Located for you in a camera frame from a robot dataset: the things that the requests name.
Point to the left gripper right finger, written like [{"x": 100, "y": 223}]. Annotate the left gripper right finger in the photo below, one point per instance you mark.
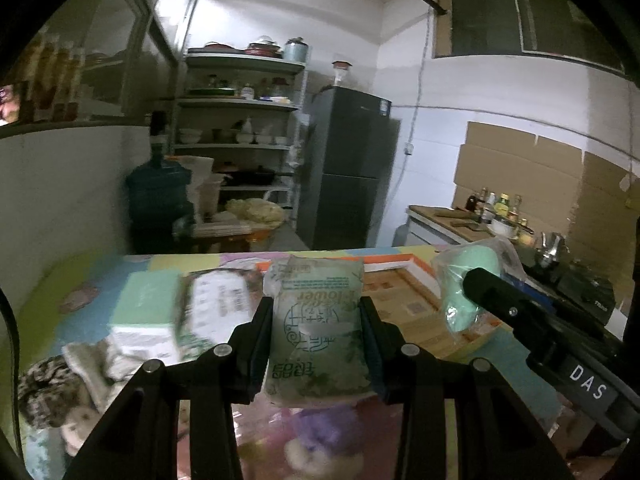
[{"x": 397, "y": 368}]

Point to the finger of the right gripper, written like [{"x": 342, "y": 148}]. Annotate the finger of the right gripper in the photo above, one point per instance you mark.
[{"x": 504, "y": 301}]

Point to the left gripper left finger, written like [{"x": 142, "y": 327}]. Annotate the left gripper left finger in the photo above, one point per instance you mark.
[{"x": 234, "y": 371}]

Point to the green item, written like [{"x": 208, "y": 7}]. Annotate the green item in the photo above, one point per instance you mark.
[{"x": 465, "y": 272}]

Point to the plush doll purple dress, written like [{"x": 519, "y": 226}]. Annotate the plush doll purple dress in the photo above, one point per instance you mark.
[{"x": 327, "y": 444}]

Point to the cream floral cloth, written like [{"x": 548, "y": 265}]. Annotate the cream floral cloth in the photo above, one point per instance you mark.
[{"x": 103, "y": 368}]

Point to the leopard print cloth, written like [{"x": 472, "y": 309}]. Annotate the leopard print cloth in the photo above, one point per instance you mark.
[{"x": 48, "y": 391}]

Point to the large floral tissue pack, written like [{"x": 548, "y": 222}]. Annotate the large floral tissue pack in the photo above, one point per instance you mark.
[{"x": 211, "y": 304}]

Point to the steel kettle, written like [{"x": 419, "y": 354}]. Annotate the steel kettle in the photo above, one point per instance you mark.
[{"x": 551, "y": 250}]

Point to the orange rimmed cardboard tray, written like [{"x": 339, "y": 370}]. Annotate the orange rimmed cardboard tray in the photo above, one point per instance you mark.
[{"x": 405, "y": 293}]

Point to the white bowl on counter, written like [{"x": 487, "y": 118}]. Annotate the white bowl on counter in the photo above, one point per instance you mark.
[{"x": 502, "y": 227}]

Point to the mint green box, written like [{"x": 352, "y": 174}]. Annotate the mint green box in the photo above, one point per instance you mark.
[{"x": 145, "y": 320}]

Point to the condiment bottles group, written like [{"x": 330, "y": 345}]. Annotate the condiment bottles group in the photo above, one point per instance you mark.
[{"x": 486, "y": 205}]

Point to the kitchen counter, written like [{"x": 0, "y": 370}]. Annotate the kitchen counter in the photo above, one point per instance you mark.
[{"x": 570, "y": 279}]

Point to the yellow woven bag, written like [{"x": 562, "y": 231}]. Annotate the yellow woven bag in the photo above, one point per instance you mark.
[{"x": 257, "y": 211}]

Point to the colourful cartoon bed sheet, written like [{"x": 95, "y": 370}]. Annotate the colourful cartoon bed sheet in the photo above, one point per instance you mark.
[{"x": 459, "y": 421}]

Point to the dark refrigerator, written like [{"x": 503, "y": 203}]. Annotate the dark refrigerator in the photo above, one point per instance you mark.
[{"x": 348, "y": 157}]

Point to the metal shelving rack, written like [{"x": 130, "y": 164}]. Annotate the metal shelving rack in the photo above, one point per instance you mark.
[{"x": 245, "y": 110}]

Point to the glass jar red lid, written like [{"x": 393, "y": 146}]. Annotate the glass jar red lid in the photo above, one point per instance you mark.
[{"x": 341, "y": 70}]

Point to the teal pot on shelf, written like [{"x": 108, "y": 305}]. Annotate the teal pot on shelf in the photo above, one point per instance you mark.
[{"x": 295, "y": 50}]

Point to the amber jars on sill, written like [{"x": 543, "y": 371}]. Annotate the amber jars on sill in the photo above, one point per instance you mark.
[{"x": 51, "y": 73}]

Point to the phone showing video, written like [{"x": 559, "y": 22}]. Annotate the phone showing video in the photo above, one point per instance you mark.
[{"x": 9, "y": 105}]

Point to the cardboard wall sheets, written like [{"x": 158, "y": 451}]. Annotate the cardboard wall sheets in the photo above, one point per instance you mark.
[{"x": 563, "y": 189}]

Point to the window with frame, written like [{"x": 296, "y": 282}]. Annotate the window with frame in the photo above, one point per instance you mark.
[{"x": 545, "y": 28}]

